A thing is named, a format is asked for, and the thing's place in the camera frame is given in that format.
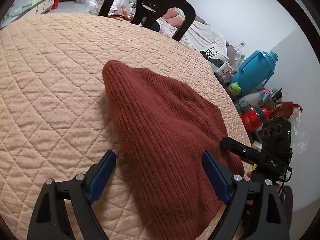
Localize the rust red knit sweater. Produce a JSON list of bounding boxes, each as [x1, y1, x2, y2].
[[102, 60, 245, 239]]

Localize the white bed sheet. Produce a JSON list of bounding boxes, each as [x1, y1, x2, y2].
[[156, 8, 228, 62]]

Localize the green frog toy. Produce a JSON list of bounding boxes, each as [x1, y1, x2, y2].
[[228, 82, 242, 96]]

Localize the peach quilted table cover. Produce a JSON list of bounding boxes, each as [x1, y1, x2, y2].
[[1, 14, 249, 239]]

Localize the blue thermos jug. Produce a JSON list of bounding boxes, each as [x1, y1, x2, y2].
[[231, 50, 278, 98]]

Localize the red thermos on floor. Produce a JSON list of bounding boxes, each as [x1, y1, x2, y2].
[[52, 0, 60, 10]]

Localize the white plastic bag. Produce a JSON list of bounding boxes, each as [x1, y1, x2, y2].
[[86, 0, 136, 21]]

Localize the red round bottle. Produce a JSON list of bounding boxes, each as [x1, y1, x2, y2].
[[241, 108, 270, 133]]

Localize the person's right hand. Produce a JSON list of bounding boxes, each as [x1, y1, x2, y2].
[[246, 171, 282, 205]]

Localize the white low tv cabinet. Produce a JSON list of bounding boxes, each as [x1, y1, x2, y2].
[[1, 0, 55, 28]]

